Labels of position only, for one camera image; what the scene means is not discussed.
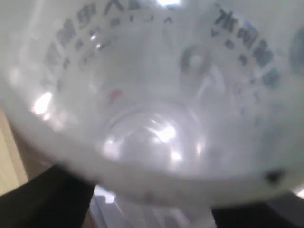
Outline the white bottle black cap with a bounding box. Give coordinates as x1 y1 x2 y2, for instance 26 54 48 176
0 0 304 207

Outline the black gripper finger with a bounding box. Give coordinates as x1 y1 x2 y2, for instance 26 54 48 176
0 164 98 228
210 192 304 228

